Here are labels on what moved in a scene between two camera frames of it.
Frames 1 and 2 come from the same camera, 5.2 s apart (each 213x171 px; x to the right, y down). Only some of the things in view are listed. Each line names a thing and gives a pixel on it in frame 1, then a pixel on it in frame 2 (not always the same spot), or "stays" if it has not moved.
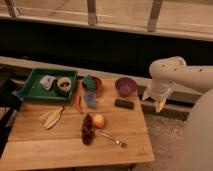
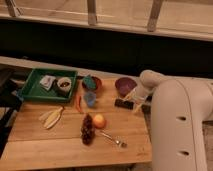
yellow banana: [50, 119] stays
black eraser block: [124, 104] stays
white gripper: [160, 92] → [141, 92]
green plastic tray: [50, 84] stays
